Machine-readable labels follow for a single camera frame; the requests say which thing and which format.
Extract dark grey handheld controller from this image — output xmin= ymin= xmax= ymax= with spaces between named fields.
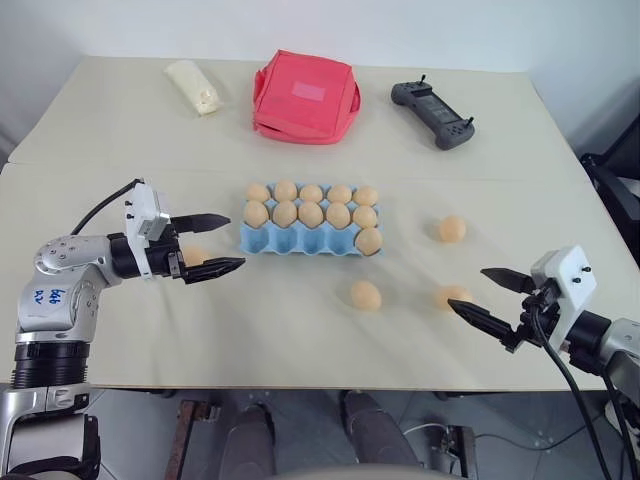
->
xmin=390 ymin=73 xmax=477 ymax=151

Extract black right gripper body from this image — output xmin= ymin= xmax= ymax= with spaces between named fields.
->
xmin=503 ymin=278 xmax=562 ymax=355

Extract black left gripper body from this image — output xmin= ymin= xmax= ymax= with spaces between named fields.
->
xmin=144 ymin=226 xmax=189 ymax=286

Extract white plastic bag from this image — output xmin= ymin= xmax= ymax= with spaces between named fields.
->
xmin=163 ymin=59 xmax=224 ymax=119

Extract red fabric box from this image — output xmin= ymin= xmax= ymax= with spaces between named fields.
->
xmin=251 ymin=48 xmax=363 ymax=148

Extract blue egg tray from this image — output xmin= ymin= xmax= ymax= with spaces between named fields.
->
xmin=237 ymin=181 xmax=389 ymax=259

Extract black metal bracket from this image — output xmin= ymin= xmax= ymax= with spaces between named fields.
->
xmin=428 ymin=423 xmax=477 ymax=480

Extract pale rounded robot body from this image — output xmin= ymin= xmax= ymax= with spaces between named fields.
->
xmin=267 ymin=462 xmax=439 ymax=480

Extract rusty metal bar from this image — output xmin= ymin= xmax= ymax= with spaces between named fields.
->
xmin=163 ymin=398 xmax=222 ymax=480

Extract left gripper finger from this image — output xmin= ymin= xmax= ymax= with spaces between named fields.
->
xmin=182 ymin=257 xmax=247 ymax=287
xmin=171 ymin=212 xmax=233 ymax=236

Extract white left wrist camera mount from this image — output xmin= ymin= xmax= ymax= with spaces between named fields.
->
xmin=122 ymin=178 xmax=174 ymax=281

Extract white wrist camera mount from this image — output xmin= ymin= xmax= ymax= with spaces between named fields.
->
xmin=122 ymin=178 xmax=174 ymax=281
xmin=529 ymin=244 xmax=599 ymax=354

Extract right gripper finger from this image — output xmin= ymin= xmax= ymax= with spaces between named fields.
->
xmin=445 ymin=298 xmax=519 ymax=347
xmin=480 ymin=266 xmax=540 ymax=297

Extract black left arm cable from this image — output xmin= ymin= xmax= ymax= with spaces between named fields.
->
xmin=71 ymin=177 xmax=145 ymax=237

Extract black equipment beside table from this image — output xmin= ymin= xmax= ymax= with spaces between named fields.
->
xmin=579 ymin=151 xmax=640 ymax=242

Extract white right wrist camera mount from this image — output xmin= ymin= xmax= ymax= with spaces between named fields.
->
xmin=529 ymin=244 xmax=599 ymax=354

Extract dark rounded shape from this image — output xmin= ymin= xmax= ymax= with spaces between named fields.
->
xmin=341 ymin=390 xmax=422 ymax=474
xmin=221 ymin=403 xmax=279 ymax=480

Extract thin white floor cable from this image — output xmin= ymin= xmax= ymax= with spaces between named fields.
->
xmin=399 ymin=422 xmax=447 ymax=437

